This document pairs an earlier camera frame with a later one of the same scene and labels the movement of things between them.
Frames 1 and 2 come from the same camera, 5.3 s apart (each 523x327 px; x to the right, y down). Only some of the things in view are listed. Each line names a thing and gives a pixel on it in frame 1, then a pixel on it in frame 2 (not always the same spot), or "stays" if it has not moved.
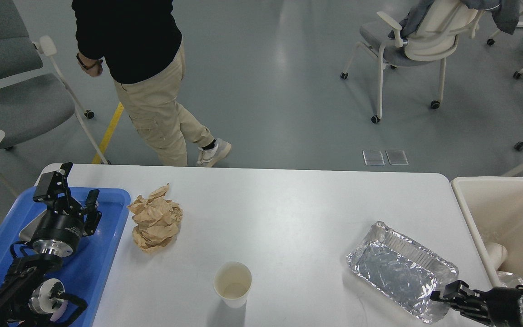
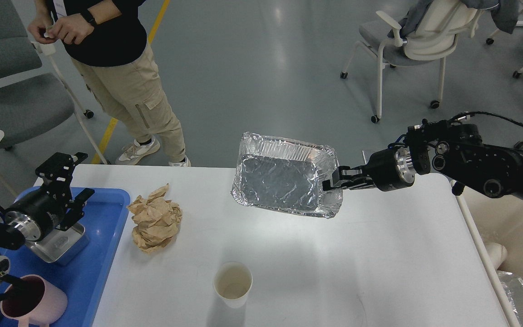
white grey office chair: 431,37 stays
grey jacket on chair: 506,13 stays
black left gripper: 59,234 → 34,216
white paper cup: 232,281 stays
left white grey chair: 16,86 stays
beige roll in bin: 497,253 stays
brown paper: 159,220 stays
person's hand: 95,70 → 73,28
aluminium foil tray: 404,271 → 276,173
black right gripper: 503,303 → 388,169
